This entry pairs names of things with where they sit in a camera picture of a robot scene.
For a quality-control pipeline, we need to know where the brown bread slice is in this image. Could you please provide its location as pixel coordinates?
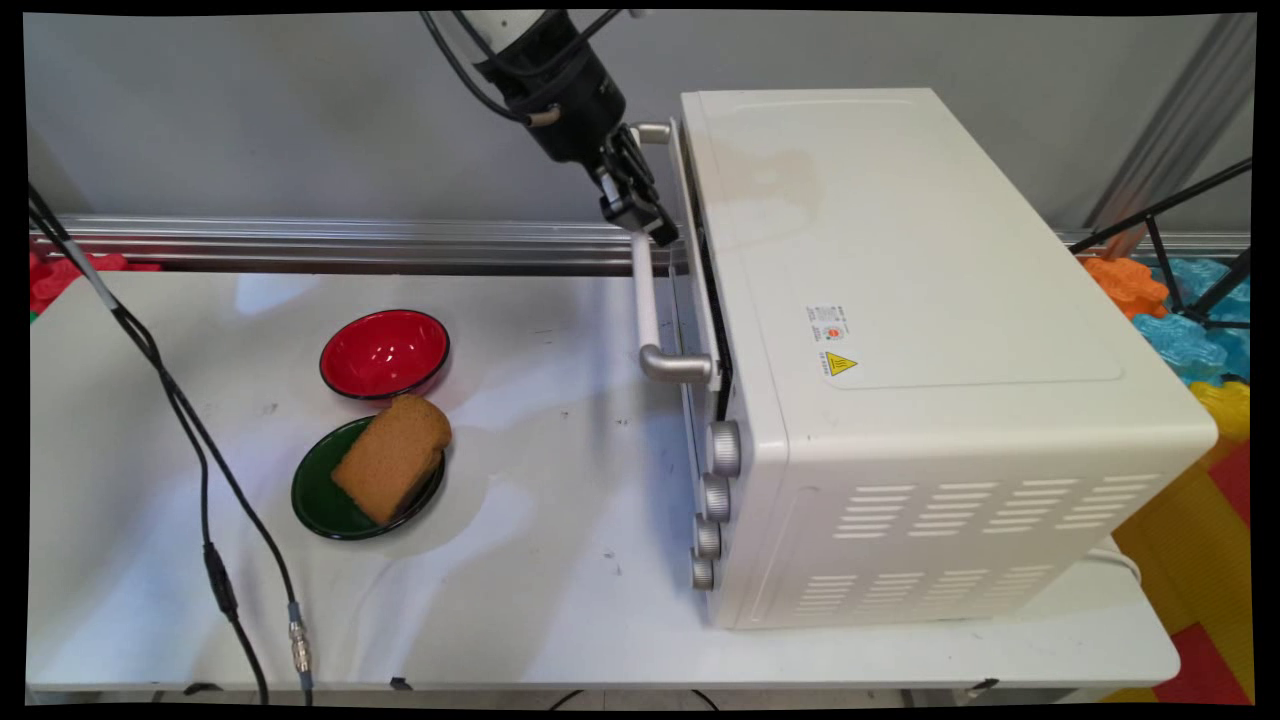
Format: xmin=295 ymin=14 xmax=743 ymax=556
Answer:
xmin=330 ymin=393 xmax=453 ymax=527

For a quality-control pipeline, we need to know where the black cable with silver connector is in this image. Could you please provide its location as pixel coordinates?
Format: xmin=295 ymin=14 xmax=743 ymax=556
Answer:
xmin=28 ymin=195 xmax=315 ymax=705

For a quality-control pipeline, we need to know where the orange foam puzzle piece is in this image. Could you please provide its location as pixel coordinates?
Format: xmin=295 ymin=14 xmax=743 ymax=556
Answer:
xmin=1085 ymin=258 xmax=1171 ymax=321

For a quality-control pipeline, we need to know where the white oven door with handle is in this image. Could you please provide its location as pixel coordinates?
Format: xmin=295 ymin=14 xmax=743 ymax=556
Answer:
xmin=625 ymin=118 xmax=736 ymax=471

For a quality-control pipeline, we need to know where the aluminium frame post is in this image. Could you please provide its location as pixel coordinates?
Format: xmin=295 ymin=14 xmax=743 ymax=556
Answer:
xmin=1085 ymin=15 xmax=1256 ymax=251

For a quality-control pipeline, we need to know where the blue foam puzzle piece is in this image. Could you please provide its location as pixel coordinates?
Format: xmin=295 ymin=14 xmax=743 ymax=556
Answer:
xmin=1135 ymin=260 xmax=1251 ymax=386

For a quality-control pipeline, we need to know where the yellow foam puzzle piece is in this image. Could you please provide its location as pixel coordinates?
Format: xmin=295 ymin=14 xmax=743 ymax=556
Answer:
xmin=1190 ymin=382 xmax=1251 ymax=446

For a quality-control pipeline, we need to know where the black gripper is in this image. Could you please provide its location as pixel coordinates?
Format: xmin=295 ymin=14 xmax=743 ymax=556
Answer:
xmin=478 ymin=30 xmax=681 ymax=247

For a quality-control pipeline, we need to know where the white label sticker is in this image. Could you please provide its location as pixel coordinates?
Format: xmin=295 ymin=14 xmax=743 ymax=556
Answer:
xmin=805 ymin=303 xmax=851 ymax=344

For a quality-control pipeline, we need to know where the aluminium table rail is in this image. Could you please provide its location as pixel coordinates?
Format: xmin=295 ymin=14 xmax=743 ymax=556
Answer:
xmin=30 ymin=215 xmax=1251 ymax=277

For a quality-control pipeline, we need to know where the red foam puzzle piece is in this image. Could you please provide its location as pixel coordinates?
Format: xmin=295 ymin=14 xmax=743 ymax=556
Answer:
xmin=30 ymin=250 xmax=161 ymax=316

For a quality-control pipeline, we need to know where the red floor mat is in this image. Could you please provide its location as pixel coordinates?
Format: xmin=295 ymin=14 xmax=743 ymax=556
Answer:
xmin=1155 ymin=625 xmax=1253 ymax=703

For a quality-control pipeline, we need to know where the white toaster oven body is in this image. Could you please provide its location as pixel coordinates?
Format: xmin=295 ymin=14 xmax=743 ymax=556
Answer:
xmin=680 ymin=88 xmax=1221 ymax=633

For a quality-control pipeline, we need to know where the white oven power cord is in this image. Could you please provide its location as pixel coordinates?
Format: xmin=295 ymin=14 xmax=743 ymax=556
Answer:
xmin=1090 ymin=545 xmax=1143 ymax=586

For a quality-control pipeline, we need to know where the green plate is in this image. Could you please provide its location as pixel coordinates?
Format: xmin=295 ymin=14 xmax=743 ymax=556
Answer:
xmin=291 ymin=415 xmax=447 ymax=542

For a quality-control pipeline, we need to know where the yellow floor mat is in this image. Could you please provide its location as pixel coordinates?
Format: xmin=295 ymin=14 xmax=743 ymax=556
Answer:
xmin=1110 ymin=440 xmax=1256 ymax=641

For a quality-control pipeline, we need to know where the red bowl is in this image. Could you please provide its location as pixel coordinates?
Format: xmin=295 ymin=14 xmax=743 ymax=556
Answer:
xmin=319 ymin=308 xmax=451 ymax=401

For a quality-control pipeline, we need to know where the large silver oven knob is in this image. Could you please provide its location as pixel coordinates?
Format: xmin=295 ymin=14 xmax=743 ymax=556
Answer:
xmin=707 ymin=420 xmax=742 ymax=477

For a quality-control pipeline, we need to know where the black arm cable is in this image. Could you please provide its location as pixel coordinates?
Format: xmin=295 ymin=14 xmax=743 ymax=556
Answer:
xmin=418 ymin=10 xmax=536 ymax=127

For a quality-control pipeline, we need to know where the black tripod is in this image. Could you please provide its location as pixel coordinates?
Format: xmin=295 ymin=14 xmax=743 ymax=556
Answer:
xmin=1075 ymin=160 xmax=1253 ymax=331

